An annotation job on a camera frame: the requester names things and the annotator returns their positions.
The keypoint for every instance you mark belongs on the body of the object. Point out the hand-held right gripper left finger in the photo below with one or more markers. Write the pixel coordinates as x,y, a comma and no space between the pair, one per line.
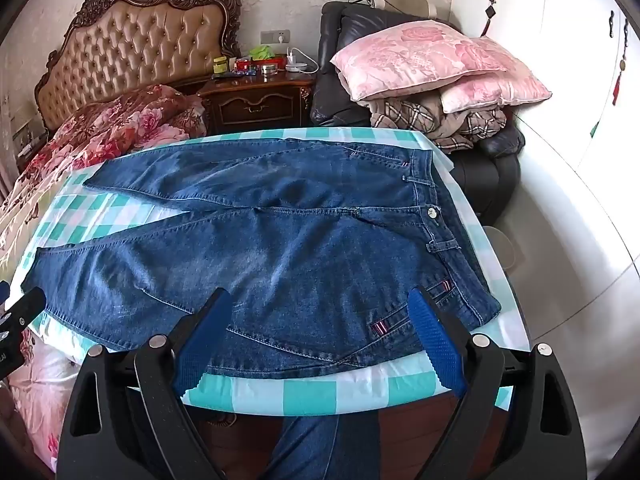
200,345

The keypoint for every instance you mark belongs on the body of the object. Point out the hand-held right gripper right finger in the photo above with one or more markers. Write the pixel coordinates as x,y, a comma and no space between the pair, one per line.
435,340

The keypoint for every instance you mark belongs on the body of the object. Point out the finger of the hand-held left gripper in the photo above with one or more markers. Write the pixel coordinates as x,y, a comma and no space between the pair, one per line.
27,307

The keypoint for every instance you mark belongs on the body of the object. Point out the blue denim pants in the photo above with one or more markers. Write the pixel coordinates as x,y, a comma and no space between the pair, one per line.
300,240

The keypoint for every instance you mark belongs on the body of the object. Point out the pink floral bedsheet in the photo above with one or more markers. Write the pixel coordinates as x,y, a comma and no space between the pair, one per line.
40,400

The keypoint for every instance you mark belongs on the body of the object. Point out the green checkered tablecloth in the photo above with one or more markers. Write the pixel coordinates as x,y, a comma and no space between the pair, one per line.
310,395

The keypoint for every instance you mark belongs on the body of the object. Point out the person's leg in jeans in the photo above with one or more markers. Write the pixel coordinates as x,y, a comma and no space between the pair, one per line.
310,445

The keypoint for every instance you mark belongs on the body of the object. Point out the red floral quilt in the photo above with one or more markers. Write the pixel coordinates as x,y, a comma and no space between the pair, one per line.
125,120

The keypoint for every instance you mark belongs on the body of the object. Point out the beige plaid blanket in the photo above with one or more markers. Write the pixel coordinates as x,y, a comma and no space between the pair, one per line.
415,115

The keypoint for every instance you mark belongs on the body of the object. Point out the dark wooden nightstand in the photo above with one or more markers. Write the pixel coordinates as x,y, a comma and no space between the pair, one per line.
255,105

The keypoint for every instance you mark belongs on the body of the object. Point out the small pink floral pillow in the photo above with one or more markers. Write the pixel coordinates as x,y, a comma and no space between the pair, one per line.
500,90

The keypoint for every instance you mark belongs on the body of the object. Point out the black leather armchair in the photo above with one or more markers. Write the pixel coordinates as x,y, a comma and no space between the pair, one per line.
340,95

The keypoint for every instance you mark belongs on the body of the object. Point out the yellow jar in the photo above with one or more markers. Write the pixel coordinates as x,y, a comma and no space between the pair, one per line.
220,66

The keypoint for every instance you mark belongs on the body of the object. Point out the large pink floral pillow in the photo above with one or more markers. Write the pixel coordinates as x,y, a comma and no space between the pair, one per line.
410,60

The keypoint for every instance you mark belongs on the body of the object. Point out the red box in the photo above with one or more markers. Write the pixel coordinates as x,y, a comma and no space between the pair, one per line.
245,66

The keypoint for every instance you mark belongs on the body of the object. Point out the round metal tin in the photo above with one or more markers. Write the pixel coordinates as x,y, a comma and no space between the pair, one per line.
269,70

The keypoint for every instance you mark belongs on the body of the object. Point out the tufted leather bed headboard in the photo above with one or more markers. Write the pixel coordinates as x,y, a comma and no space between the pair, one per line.
135,45

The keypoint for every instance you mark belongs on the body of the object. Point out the green cloth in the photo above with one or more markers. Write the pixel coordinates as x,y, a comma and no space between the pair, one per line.
261,52

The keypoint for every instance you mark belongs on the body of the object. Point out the white wardrobe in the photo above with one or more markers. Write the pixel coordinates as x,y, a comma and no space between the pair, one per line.
550,60

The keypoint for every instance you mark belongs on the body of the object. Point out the red tassel ornament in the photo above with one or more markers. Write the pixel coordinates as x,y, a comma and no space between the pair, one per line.
491,10
622,65

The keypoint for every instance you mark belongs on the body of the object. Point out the beige cushion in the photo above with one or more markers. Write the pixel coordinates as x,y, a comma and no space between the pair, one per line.
402,0

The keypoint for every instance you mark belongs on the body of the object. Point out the white wall socket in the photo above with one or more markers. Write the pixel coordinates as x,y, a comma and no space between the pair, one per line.
275,37

